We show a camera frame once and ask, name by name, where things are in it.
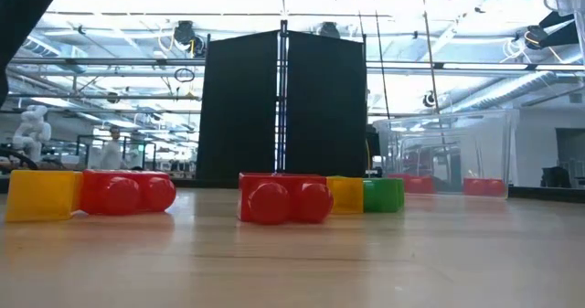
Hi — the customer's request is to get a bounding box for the black chair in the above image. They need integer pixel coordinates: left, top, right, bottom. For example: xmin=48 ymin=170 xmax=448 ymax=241
xmin=539 ymin=165 xmax=573 ymax=189

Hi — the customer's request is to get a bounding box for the silver ventilation duct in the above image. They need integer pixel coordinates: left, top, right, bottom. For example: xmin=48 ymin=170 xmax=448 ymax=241
xmin=436 ymin=69 xmax=585 ymax=115

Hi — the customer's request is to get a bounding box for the person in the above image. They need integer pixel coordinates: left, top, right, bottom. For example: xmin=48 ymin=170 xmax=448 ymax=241
xmin=99 ymin=124 xmax=123 ymax=171

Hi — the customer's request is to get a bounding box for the black folding partition screen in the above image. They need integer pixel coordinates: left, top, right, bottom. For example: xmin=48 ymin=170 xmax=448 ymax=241
xmin=197 ymin=28 xmax=369 ymax=179

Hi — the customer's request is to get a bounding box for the yellow toy block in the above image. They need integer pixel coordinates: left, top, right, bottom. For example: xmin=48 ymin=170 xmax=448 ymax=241
xmin=5 ymin=169 xmax=84 ymax=223
xmin=325 ymin=175 xmax=366 ymax=216

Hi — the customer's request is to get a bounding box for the green toy block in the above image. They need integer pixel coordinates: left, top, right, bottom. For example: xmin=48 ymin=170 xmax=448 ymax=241
xmin=362 ymin=176 xmax=406 ymax=215

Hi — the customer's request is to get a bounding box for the white humanoid robot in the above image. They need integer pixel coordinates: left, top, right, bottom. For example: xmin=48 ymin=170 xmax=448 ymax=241
xmin=10 ymin=103 xmax=53 ymax=164

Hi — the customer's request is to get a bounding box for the clear plastic bin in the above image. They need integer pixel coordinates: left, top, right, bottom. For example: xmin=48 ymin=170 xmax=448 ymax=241
xmin=371 ymin=108 xmax=521 ymax=198

